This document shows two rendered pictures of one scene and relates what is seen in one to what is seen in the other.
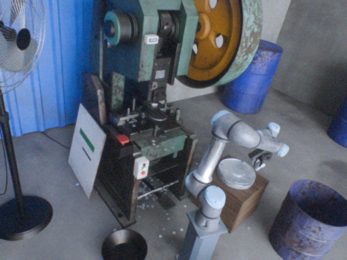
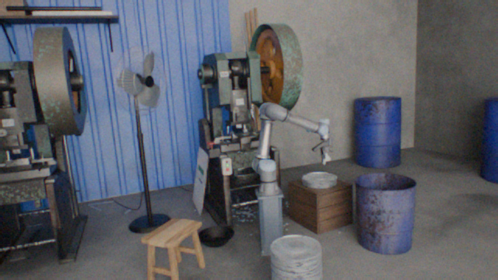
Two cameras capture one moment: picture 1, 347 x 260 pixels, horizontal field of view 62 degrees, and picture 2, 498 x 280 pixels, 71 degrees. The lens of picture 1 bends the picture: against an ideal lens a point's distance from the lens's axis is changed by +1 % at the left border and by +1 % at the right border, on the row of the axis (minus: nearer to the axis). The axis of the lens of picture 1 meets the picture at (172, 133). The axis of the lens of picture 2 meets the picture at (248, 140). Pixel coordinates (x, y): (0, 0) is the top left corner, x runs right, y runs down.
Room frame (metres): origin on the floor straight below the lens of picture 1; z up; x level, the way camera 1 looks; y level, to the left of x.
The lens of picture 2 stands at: (-1.15, -1.16, 1.31)
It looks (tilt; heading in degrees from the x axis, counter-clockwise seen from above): 11 degrees down; 24
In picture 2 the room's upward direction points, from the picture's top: 4 degrees counter-clockwise
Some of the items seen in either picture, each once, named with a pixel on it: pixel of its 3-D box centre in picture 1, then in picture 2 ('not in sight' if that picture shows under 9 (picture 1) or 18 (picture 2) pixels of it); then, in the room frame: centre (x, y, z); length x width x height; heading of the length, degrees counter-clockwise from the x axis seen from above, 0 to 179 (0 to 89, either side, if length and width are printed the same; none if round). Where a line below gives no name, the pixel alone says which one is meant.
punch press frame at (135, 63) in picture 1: (137, 92); (233, 124); (1.88, 0.31, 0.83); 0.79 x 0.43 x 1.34; 44
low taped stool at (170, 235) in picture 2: not in sight; (175, 253); (0.63, 0.20, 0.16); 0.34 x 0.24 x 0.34; 178
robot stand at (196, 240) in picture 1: (199, 244); (270, 220); (1.15, -0.29, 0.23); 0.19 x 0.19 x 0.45; 27
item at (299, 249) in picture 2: not in sight; (296, 246); (0.65, -0.63, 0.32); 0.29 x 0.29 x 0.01
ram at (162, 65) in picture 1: (155, 75); (238, 104); (1.75, 0.18, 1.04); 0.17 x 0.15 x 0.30; 44
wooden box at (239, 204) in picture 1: (229, 192); (320, 201); (1.73, -0.54, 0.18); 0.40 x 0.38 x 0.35; 51
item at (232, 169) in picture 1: (237, 170); (319, 177); (1.74, -0.54, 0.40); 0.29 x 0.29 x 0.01
